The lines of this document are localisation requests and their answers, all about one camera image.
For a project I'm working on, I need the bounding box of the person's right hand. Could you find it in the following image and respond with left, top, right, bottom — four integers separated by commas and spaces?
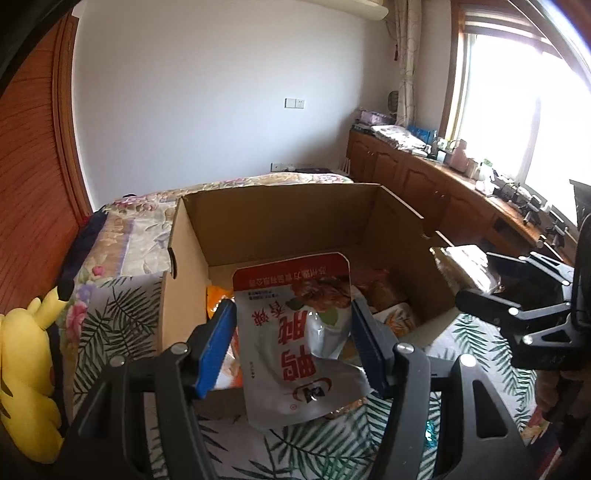
537, 369, 573, 418

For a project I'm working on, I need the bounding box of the clear plastic bottle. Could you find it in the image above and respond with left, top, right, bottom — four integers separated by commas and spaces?
477, 159, 495, 191

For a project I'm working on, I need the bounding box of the yellow plush toy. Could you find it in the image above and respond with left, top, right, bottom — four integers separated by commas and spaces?
0, 286, 70, 464

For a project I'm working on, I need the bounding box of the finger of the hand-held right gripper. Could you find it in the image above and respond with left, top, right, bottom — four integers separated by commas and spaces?
455, 290, 575, 354
486, 250, 575, 284

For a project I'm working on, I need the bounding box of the red and white snack pouch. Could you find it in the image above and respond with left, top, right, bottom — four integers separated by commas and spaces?
232, 252, 371, 428

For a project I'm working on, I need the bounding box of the patterned curtain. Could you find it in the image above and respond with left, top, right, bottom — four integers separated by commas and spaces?
385, 0, 423, 129

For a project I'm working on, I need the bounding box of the beige printed snack packet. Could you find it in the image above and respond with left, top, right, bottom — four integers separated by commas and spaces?
323, 396, 371, 420

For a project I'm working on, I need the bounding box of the white air conditioner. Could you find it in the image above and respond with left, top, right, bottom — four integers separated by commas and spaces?
318, 0, 389, 21

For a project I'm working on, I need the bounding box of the wooden framed window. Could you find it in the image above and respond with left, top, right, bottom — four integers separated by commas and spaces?
441, 0, 591, 222

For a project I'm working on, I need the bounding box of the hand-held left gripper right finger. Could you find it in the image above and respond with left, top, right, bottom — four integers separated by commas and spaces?
351, 298, 543, 480

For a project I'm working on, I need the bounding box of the pink jar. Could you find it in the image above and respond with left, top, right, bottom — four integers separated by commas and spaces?
450, 139, 469, 171

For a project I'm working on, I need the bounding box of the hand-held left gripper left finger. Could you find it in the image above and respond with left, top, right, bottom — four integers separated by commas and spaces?
62, 299, 238, 480

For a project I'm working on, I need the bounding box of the small blue snack packet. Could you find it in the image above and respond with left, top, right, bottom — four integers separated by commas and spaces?
422, 418, 440, 452

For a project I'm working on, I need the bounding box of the brown cardboard box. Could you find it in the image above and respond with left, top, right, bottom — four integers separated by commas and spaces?
159, 183, 462, 402

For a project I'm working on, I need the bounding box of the purple box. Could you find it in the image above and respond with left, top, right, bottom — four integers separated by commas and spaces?
355, 109, 393, 125

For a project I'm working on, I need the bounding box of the black monitor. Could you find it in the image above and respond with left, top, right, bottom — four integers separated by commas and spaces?
569, 179, 591, 234

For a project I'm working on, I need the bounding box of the dark cloth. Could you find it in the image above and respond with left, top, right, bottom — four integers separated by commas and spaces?
59, 210, 109, 302

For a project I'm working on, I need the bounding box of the group of black devices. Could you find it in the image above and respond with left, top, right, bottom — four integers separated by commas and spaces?
490, 174, 579, 251

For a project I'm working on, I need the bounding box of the brown wooden headboard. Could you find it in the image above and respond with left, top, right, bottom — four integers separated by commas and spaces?
0, 9, 94, 320

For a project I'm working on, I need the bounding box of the clear tray of brown snacks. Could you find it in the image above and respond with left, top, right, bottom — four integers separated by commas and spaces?
429, 244, 503, 297

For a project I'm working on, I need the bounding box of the stack of printed papers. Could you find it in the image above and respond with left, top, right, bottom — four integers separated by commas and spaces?
372, 124, 428, 153

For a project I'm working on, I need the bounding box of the leaf print blanket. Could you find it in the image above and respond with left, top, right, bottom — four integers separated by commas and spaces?
60, 272, 555, 480

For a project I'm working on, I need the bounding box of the long wooden cabinet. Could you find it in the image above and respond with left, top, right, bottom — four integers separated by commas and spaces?
346, 128, 579, 266

